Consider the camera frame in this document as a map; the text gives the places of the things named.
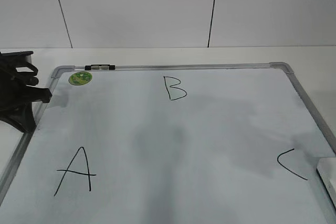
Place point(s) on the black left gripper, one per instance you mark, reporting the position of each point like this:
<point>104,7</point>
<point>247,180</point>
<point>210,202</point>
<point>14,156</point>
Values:
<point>18,78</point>

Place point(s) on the round green magnet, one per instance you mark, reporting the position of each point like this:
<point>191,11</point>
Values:
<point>80,78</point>

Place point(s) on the white board with grey frame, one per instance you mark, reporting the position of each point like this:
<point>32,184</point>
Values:
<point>172,144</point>

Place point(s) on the white board eraser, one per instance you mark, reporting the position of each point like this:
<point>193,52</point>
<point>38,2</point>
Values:
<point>327,172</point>

